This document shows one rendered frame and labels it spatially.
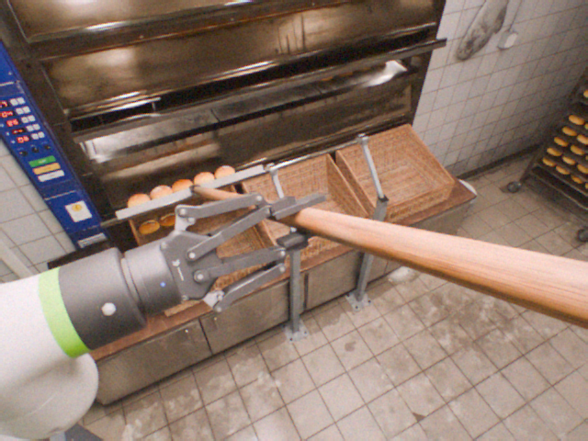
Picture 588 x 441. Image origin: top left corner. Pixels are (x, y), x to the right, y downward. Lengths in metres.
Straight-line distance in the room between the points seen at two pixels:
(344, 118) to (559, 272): 2.11
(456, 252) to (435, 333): 2.40
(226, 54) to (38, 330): 1.50
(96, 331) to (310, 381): 2.04
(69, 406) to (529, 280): 0.48
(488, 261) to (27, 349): 0.38
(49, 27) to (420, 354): 2.37
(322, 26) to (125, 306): 1.70
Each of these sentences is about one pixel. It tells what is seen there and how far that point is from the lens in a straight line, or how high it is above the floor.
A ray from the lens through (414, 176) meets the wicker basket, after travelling 2.63.
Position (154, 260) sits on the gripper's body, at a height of 1.94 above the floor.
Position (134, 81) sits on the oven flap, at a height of 1.50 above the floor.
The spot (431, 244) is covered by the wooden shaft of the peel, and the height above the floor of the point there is 2.06.
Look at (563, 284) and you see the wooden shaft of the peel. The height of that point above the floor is 2.11.
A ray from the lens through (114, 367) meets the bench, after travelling 2.13.
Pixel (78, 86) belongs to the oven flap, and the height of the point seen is 1.53.
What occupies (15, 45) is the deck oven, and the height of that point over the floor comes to 1.70.
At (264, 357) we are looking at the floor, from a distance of 2.45.
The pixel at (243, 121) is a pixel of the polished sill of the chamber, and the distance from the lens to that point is 1.96.
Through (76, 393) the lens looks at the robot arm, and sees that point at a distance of 0.54.
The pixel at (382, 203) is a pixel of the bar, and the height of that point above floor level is 0.94.
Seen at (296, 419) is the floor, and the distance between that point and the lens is 2.33.
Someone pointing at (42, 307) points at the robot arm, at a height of 1.95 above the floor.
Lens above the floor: 2.26
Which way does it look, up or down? 48 degrees down
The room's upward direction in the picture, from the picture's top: straight up
